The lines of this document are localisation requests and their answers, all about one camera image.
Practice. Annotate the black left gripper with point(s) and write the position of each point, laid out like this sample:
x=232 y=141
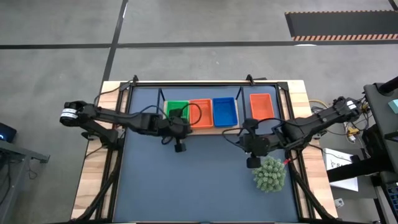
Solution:
x=177 y=129

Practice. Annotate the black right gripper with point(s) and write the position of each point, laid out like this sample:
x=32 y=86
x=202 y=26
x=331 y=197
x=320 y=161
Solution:
x=258 y=143

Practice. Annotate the orange basket with white scuffs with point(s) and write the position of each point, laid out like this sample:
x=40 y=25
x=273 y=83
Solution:
x=206 y=119

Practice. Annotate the green plastic basket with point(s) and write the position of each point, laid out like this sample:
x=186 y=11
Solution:
x=172 y=105

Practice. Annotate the blue plastic basket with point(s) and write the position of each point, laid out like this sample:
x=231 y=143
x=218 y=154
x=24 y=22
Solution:
x=225 y=112

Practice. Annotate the orange plastic basket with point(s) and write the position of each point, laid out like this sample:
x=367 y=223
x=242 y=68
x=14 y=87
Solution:
x=261 y=106

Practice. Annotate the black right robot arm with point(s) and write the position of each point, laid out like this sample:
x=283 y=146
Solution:
x=311 y=124

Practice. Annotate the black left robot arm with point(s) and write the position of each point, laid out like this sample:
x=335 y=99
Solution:
x=124 y=119

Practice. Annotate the green artificial plant ball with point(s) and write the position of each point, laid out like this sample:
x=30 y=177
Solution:
x=269 y=175

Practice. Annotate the red tag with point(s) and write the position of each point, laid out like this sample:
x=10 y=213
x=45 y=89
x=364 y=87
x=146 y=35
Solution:
x=287 y=161

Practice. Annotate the blue table mat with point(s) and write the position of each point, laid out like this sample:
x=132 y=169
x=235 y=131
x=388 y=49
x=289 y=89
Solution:
x=202 y=180

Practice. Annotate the white paper sheet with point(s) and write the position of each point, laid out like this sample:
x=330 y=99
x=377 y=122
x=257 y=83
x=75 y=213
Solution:
x=334 y=160

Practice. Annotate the small white device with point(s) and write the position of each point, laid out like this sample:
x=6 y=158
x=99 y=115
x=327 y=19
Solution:
x=339 y=203

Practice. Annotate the black equipment cart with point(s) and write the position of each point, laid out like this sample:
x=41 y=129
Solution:
x=385 y=133

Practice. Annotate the teal box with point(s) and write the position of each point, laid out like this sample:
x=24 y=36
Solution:
x=394 y=106

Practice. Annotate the black mat with hazard stripes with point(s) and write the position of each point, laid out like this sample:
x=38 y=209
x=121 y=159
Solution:
x=342 y=25

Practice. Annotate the dark keyboard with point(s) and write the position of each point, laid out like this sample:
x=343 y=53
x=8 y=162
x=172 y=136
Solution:
x=393 y=199

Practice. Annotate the grey metal desk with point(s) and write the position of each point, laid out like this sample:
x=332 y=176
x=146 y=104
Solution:
x=15 y=151

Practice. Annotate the black device with blue light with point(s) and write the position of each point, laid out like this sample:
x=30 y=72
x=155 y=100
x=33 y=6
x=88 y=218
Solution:
x=7 y=132

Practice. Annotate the black metal table frame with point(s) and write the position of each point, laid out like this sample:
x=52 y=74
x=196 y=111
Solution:
x=202 y=84

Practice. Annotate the black frame clamp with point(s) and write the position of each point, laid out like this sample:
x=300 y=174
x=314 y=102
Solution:
x=249 y=78
x=134 y=78

